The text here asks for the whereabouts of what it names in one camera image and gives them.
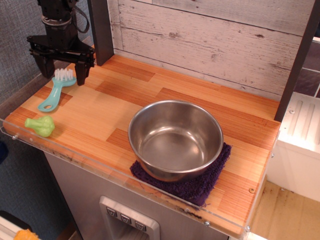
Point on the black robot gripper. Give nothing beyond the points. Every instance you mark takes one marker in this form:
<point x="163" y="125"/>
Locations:
<point x="61" y="42"/>

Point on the teal dish brush white bristles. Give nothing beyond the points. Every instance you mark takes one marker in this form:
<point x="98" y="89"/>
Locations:
<point x="63" y="77"/>

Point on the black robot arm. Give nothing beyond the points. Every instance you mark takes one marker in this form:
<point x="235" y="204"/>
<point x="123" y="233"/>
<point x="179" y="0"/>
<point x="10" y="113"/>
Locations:
<point x="63" y="20"/>

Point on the stainless steel pot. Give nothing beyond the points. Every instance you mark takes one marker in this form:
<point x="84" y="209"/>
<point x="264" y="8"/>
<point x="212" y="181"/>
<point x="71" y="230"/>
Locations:
<point x="175" y="140"/>

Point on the green toy broccoli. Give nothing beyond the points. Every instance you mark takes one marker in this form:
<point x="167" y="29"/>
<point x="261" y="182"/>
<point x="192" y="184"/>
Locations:
<point x="43" y="126"/>

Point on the grey toy kitchen cabinet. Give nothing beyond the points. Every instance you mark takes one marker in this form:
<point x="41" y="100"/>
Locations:
<point x="82" y="190"/>

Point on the silver button panel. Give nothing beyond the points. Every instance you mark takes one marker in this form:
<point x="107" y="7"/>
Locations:
<point x="124" y="223"/>

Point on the orange object bottom left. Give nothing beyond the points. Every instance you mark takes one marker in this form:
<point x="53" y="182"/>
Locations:
<point x="25" y="234"/>

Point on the purple cloth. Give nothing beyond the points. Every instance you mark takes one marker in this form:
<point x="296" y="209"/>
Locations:
<point x="196" y="190"/>

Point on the white ridged appliance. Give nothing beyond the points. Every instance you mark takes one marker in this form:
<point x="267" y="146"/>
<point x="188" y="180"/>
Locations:
<point x="295" y="160"/>

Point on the dark left shelf post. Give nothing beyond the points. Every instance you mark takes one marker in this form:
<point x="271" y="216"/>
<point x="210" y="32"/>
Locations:
<point x="101" y="30"/>

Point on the dark shelf post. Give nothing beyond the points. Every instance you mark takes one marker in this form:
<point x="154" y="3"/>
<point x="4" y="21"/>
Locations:
<point x="302" y="52"/>
<point x="101" y="30"/>

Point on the dark right shelf post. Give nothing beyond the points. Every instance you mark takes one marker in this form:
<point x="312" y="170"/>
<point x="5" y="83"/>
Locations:
<point x="302" y="52"/>

